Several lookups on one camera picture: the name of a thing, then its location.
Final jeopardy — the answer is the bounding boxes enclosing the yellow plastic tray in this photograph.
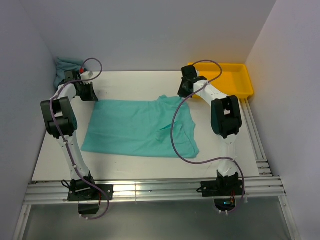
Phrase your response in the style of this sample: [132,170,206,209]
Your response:
[194,62,254,99]

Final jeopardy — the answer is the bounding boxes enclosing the aluminium front rail frame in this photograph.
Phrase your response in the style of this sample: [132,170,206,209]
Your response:
[13,176,301,240]

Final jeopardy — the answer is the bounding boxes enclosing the crumpled grey-blue t-shirt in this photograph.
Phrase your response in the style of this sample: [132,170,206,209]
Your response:
[53,57,86,89]

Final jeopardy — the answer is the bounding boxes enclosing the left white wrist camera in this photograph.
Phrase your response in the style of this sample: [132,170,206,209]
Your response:
[79,68,94,80]

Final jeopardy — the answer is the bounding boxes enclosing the teal green t-shirt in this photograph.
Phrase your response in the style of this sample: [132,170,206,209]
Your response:
[81,95,200,159]

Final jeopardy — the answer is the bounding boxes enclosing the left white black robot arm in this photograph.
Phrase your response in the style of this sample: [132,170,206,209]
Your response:
[40,67,114,220]

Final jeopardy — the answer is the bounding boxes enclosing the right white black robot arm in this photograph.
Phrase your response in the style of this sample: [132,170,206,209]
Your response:
[178,65,245,198]

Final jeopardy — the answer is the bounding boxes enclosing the aluminium right side rail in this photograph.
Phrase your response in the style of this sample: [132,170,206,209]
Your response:
[238,98,287,196]

